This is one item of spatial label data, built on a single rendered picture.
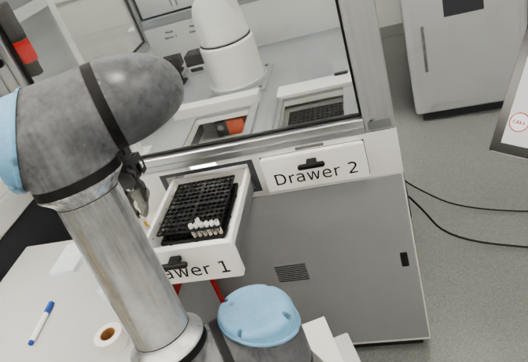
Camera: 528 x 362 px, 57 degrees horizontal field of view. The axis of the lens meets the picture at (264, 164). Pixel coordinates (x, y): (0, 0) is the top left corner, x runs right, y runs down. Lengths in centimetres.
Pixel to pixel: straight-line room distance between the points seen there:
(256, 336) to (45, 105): 42
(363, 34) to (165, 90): 67
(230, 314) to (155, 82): 37
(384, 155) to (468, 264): 98
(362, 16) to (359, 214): 59
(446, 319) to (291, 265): 70
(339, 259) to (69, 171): 113
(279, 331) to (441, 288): 146
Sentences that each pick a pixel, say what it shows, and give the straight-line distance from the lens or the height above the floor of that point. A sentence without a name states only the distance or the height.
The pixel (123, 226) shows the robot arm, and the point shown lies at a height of 128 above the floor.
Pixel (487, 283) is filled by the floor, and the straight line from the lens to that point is 217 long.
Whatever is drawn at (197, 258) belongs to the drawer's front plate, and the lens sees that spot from 118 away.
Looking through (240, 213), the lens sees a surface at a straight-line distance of 127.
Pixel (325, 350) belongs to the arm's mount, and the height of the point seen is 83.
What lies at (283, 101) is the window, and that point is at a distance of 129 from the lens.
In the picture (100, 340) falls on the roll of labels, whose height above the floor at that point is 80.
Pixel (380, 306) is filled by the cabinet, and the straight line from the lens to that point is 177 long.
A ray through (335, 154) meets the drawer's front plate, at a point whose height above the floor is 91.
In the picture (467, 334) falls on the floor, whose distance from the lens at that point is 201.
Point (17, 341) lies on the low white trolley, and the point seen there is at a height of 76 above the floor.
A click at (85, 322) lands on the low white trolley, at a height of 76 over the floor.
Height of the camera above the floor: 161
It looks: 31 degrees down
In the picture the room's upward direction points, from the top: 19 degrees counter-clockwise
